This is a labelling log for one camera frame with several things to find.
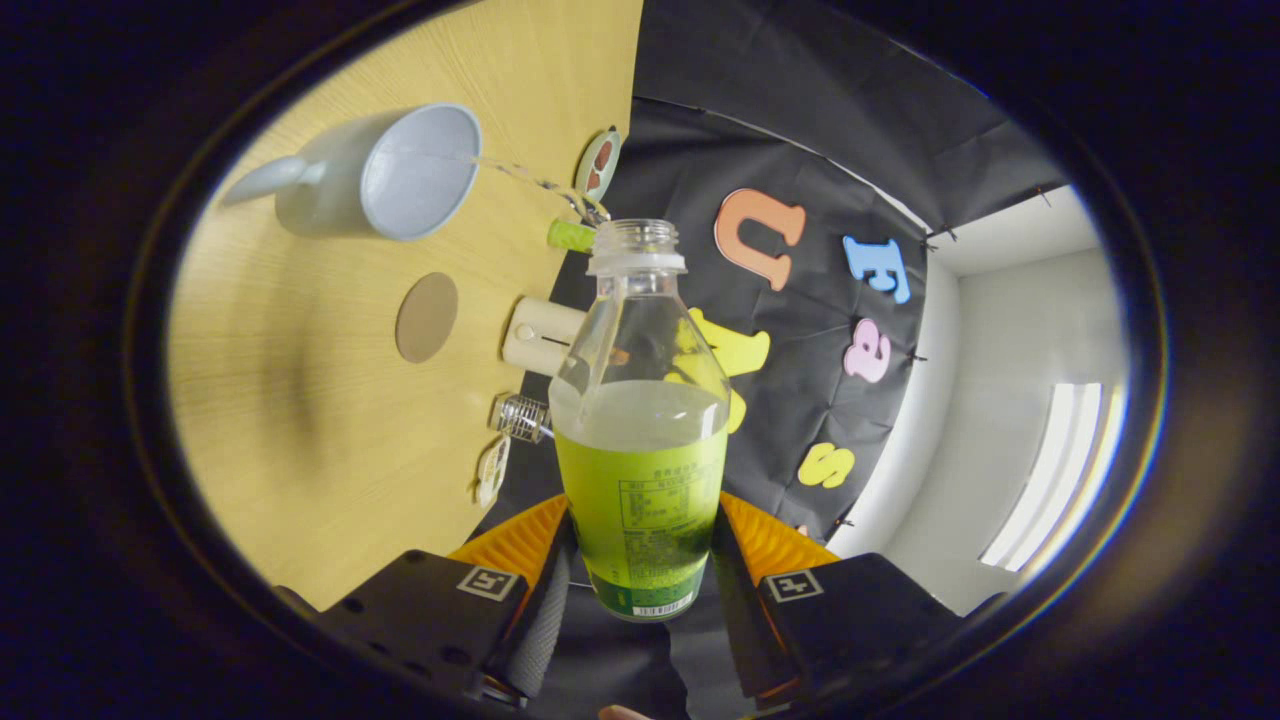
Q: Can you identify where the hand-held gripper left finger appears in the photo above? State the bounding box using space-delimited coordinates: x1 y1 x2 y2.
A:
320 492 576 701

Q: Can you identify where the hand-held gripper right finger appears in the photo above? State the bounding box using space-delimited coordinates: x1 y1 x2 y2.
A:
712 490 966 701

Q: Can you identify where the clear bottle of green juice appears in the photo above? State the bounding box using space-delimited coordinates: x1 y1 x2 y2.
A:
548 218 732 623

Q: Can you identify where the round brown coaster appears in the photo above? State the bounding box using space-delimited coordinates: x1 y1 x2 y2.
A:
395 272 460 364

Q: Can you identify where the white cup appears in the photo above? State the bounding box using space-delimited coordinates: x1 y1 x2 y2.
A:
222 103 484 242

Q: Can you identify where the white-labelled green drink bottle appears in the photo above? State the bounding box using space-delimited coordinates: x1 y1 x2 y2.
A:
547 195 611 254

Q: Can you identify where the white divided dish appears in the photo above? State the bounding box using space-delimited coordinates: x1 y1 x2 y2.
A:
476 436 512 509

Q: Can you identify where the wooden table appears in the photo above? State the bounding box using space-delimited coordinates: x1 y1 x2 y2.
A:
165 0 646 611

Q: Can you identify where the ceiling light panel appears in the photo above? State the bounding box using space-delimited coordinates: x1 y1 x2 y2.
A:
980 382 1129 573

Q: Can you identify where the white toaster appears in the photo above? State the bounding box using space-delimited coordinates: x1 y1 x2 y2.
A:
501 296 591 378

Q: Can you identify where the black backdrop cloth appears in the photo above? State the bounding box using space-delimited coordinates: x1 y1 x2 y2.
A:
470 0 1066 720

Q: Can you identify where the pale green plate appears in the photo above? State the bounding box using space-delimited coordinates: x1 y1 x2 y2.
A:
574 126 623 204

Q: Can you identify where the metal wire holder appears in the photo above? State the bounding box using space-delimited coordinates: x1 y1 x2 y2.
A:
489 393 554 444

